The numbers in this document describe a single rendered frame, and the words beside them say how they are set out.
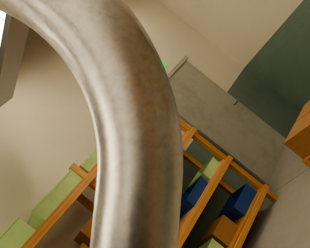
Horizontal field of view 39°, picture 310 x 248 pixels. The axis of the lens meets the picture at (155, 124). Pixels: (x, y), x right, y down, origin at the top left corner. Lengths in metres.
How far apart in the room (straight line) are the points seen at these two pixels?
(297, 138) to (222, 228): 1.35
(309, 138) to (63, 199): 2.79
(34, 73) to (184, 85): 2.27
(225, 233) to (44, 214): 2.07
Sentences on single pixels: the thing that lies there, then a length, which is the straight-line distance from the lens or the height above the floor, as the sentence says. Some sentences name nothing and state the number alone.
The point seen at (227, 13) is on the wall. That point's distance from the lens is 7.48.
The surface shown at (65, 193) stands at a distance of 4.59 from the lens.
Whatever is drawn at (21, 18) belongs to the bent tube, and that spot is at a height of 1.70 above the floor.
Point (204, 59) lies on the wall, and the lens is 7.45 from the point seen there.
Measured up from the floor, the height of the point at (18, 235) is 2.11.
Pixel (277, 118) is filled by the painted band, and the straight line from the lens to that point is 7.52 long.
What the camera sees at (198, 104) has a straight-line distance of 6.64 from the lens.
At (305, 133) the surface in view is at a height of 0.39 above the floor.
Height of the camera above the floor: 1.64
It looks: 2 degrees up
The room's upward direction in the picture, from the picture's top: 52 degrees counter-clockwise
